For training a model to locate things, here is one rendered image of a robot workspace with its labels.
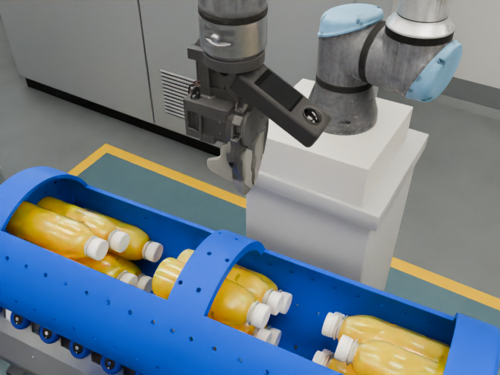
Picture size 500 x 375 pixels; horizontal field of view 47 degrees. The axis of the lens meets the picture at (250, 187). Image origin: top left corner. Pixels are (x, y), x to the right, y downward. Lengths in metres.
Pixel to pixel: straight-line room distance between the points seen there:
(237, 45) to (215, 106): 0.09
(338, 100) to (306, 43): 1.32
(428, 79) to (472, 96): 2.73
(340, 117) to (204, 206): 1.75
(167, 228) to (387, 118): 0.51
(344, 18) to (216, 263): 0.50
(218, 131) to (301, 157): 0.45
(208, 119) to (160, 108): 2.45
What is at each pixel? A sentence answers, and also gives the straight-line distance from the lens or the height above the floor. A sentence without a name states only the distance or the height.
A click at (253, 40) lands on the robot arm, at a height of 1.63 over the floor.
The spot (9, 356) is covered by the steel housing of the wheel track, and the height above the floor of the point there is 0.85.
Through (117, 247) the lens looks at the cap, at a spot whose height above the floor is 1.12.
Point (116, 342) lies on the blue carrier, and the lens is 0.97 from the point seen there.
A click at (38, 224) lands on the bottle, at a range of 1.11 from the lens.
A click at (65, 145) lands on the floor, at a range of 3.36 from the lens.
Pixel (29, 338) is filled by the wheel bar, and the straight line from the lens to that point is 1.27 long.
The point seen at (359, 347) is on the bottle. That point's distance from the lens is 0.90.
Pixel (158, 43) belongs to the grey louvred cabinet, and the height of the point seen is 0.61.
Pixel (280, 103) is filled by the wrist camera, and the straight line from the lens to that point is 0.64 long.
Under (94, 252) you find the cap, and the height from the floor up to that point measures 1.16.
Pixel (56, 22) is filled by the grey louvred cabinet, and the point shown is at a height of 0.56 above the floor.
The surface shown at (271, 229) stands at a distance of 1.30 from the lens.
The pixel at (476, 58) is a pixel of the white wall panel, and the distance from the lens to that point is 3.66.
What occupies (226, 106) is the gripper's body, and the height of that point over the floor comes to 1.55.
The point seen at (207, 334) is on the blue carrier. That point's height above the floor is 1.19.
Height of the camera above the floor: 1.91
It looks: 41 degrees down
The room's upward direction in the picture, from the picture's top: straight up
